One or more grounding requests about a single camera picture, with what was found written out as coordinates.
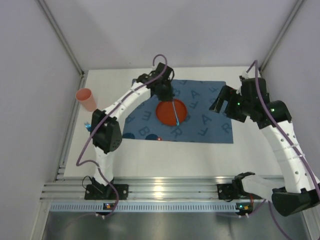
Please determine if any red round plate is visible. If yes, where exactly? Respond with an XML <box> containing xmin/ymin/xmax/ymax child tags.
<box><xmin>155</xmin><ymin>99</ymin><xmax>188</xmax><ymax>127</ymax></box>

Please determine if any blue plastic spoon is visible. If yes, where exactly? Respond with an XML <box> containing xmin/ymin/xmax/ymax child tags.
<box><xmin>172</xmin><ymin>99</ymin><xmax>180</xmax><ymax>126</ymax></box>

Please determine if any blue letter-print placemat cloth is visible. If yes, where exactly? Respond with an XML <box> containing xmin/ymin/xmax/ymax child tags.
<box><xmin>122</xmin><ymin>79</ymin><xmax>234</xmax><ymax>144</ymax></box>

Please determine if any pink plastic cup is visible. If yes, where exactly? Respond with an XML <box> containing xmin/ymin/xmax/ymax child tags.
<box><xmin>75</xmin><ymin>88</ymin><xmax>97</xmax><ymax>112</ymax></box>

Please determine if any blue plastic fork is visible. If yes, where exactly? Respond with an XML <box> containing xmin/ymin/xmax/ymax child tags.
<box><xmin>84</xmin><ymin>122</ymin><xmax>91</xmax><ymax>132</ymax></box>

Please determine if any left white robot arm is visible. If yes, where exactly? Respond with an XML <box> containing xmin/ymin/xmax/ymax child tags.
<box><xmin>84</xmin><ymin>62</ymin><xmax>175</xmax><ymax>200</ymax></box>

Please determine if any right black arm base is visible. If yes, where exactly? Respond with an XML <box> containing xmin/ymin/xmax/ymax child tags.
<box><xmin>216</xmin><ymin>183</ymin><xmax>239</xmax><ymax>202</ymax></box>

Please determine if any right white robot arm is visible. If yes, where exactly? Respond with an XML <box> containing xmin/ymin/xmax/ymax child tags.
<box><xmin>209</xmin><ymin>77</ymin><xmax>320</xmax><ymax>217</ymax></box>

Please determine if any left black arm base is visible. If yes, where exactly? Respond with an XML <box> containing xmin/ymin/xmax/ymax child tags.
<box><xmin>84</xmin><ymin>184</ymin><xmax>129</xmax><ymax>200</ymax></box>

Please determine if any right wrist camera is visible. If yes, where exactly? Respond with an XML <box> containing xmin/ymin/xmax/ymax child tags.
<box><xmin>239</xmin><ymin>71</ymin><xmax>249</xmax><ymax>81</ymax></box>

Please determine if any right aluminium frame post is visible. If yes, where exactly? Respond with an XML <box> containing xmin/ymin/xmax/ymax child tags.
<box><xmin>259</xmin><ymin>0</ymin><xmax>307</xmax><ymax>73</ymax></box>

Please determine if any aluminium frame post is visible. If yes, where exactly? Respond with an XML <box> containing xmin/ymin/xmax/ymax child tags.
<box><xmin>35</xmin><ymin>0</ymin><xmax>85</xmax><ymax>77</ymax></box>
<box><xmin>259</xmin><ymin>0</ymin><xmax>307</xmax><ymax>73</ymax></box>

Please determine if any left aluminium frame post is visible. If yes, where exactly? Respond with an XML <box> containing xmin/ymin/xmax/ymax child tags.
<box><xmin>35</xmin><ymin>0</ymin><xmax>85</xmax><ymax>77</ymax></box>

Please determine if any aluminium mounting rail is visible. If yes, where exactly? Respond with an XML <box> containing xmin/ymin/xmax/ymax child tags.
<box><xmin>41</xmin><ymin>175</ymin><xmax>312</xmax><ymax>201</ymax></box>

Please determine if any perforated cable tray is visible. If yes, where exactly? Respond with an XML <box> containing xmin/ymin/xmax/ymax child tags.
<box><xmin>50</xmin><ymin>201</ymin><xmax>253</xmax><ymax>213</ymax></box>

